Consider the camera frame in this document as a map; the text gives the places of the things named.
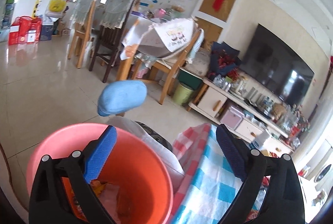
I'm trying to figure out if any pink plastic trash bucket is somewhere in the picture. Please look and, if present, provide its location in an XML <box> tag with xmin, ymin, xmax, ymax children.
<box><xmin>26</xmin><ymin>123</ymin><xmax>173</xmax><ymax>223</ymax></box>

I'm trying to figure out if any green small trash can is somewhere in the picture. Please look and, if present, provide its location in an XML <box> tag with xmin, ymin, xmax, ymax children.
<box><xmin>172</xmin><ymin>83</ymin><xmax>194</xmax><ymax>105</ymax></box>

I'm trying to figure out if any white washing machine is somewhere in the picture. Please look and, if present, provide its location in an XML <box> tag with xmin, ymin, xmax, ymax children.
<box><xmin>314</xmin><ymin>164</ymin><xmax>332</xmax><ymax>189</ymax></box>

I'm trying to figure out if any blue checkered tablecloth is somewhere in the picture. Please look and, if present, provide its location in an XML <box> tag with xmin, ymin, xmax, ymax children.
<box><xmin>169</xmin><ymin>123</ymin><xmax>269</xmax><ymax>224</ymax></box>

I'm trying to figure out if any white TV cabinet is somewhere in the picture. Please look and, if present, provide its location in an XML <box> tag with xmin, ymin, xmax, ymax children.
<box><xmin>187</xmin><ymin>78</ymin><xmax>294</xmax><ymax>156</ymax></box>

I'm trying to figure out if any pink storage box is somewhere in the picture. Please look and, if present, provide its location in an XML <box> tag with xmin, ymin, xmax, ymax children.
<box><xmin>220</xmin><ymin>105</ymin><xmax>244</xmax><ymax>130</ymax></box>

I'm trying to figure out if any white seat cushion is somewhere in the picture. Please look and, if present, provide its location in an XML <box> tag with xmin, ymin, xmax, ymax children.
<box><xmin>107</xmin><ymin>116</ymin><xmax>185</xmax><ymax>192</ymax></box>

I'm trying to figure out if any blue chair backrest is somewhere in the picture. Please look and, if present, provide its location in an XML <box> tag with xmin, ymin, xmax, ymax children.
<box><xmin>97</xmin><ymin>80</ymin><xmax>147</xmax><ymax>117</ymax></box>

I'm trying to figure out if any black flat television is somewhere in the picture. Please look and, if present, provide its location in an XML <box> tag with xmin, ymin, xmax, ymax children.
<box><xmin>240</xmin><ymin>24</ymin><xmax>314</xmax><ymax>106</ymax></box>

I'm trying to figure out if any wooden dining chair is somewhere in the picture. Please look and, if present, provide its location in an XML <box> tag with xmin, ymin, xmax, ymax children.
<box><xmin>116</xmin><ymin>28</ymin><xmax>204</xmax><ymax>105</ymax></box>

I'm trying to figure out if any red flower bouquet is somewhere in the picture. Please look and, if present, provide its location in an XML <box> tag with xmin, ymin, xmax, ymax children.
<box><xmin>207</xmin><ymin>42</ymin><xmax>242</xmax><ymax>81</ymax></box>

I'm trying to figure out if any light wooden far chair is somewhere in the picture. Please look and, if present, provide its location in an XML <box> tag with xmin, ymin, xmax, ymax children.
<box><xmin>67</xmin><ymin>0</ymin><xmax>97</xmax><ymax>69</ymax></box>

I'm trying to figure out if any red gift bag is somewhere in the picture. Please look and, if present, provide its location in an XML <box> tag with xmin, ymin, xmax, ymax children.
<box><xmin>8</xmin><ymin>16</ymin><xmax>42</xmax><ymax>45</ymax></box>

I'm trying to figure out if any yellow hanging bag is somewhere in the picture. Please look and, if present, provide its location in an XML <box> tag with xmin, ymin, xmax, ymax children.
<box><xmin>48</xmin><ymin>0</ymin><xmax>67</xmax><ymax>12</ymax></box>

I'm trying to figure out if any white bib cloth on chair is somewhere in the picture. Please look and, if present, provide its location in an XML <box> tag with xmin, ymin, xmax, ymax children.
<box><xmin>120</xmin><ymin>18</ymin><xmax>196</xmax><ymax>60</ymax></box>

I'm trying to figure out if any dark wooden chair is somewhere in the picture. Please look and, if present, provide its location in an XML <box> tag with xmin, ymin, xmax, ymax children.
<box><xmin>89</xmin><ymin>0</ymin><xmax>136</xmax><ymax>83</ymax></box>

